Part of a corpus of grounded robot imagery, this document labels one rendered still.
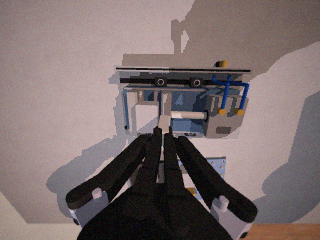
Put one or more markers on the orange-yellow block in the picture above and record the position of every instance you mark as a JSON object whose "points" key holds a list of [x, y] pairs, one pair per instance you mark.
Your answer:
{"points": [[191, 190]]}

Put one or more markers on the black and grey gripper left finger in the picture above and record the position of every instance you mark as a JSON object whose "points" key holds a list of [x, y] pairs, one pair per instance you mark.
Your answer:
{"points": [[89, 198]]}

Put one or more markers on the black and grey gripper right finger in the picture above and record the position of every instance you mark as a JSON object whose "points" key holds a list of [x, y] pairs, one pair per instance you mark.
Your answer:
{"points": [[229, 207]]}

